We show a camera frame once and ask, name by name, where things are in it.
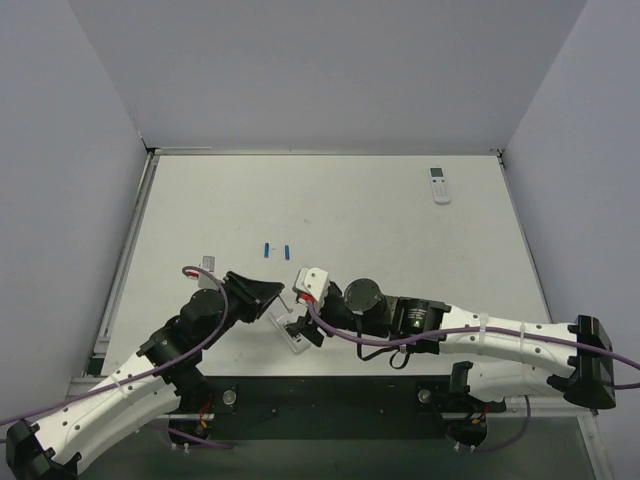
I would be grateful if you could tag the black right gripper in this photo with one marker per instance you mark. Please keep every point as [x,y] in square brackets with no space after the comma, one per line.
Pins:
[310,326]

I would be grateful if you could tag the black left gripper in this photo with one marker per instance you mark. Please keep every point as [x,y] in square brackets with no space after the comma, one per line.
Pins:
[243,297]

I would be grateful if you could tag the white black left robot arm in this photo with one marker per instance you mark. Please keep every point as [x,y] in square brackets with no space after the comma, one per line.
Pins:
[150,383]

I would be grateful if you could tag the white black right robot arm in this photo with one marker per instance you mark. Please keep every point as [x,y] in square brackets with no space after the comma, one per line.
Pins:
[499,358]

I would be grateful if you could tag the small white remote control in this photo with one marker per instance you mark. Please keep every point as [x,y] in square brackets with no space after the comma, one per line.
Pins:
[439,186]

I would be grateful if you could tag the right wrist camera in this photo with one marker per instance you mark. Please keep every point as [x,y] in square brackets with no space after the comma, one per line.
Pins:
[311,284]

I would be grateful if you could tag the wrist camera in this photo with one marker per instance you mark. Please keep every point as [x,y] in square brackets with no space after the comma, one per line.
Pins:
[204,273]
[311,284]

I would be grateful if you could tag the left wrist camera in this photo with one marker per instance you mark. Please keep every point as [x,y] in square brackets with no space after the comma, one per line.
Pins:
[204,273]

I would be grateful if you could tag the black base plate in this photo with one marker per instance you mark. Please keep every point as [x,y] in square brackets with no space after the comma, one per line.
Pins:
[401,407]

